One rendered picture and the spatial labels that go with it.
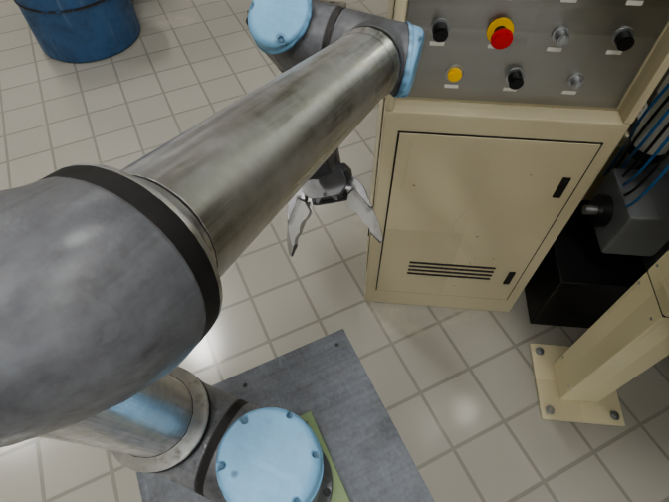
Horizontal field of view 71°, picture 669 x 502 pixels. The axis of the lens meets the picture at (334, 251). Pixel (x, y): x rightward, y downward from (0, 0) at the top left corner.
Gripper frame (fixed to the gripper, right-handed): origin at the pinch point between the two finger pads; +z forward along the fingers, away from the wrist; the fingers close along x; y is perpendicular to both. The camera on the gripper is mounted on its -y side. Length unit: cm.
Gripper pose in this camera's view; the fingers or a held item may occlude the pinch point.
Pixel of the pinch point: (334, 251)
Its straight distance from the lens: 75.0
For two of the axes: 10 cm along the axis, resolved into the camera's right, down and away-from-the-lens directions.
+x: -9.7, 1.4, 2.1
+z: 1.4, 9.9, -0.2
